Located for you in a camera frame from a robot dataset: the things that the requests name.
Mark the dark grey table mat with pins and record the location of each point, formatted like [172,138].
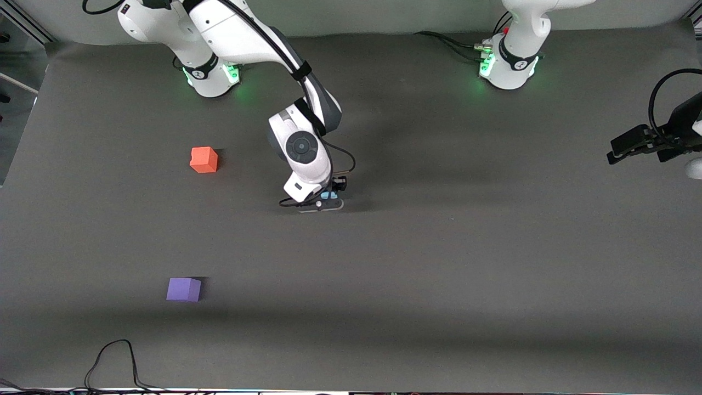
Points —
[439,274]

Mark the purple foam block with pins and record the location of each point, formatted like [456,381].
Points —
[182,289]

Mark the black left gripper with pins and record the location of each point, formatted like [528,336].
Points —
[681,124]

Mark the orange foam block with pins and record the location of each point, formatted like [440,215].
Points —
[203,159]

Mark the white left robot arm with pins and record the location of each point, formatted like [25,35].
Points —
[513,60]

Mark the light blue foam block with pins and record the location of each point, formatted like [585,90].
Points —
[328,195]

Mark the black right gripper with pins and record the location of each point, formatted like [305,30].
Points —
[340,184]

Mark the aluminium frame rail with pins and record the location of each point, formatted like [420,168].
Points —
[27,24]

